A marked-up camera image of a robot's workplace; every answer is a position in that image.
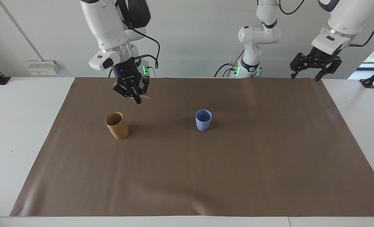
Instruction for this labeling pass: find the black cable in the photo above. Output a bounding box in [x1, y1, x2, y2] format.
[277, 0, 305, 15]
[348, 9, 374, 48]
[214, 50, 246, 78]
[121, 20, 161, 70]

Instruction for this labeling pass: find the white wall socket box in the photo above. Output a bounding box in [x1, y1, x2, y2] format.
[27, 60, 61, 76]

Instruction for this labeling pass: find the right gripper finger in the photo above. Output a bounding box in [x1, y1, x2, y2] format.
[113, 83, 136, 100]
[133, 78, 150, 105]

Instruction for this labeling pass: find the blue cup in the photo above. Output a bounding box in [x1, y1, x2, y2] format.
[195, 109, 213, 132]

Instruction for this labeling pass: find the brown cup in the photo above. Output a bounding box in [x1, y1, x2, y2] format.
[105, 112, 130, 140]

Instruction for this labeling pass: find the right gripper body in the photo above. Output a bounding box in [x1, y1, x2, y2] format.
[111, 57, 143, 87]

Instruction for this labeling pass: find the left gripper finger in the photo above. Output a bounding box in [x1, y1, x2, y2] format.
[315, 57, 343, 82]
[289, 53, 315, 79]

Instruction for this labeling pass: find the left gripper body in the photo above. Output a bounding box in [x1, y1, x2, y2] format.
[307, 46, 342, 66]

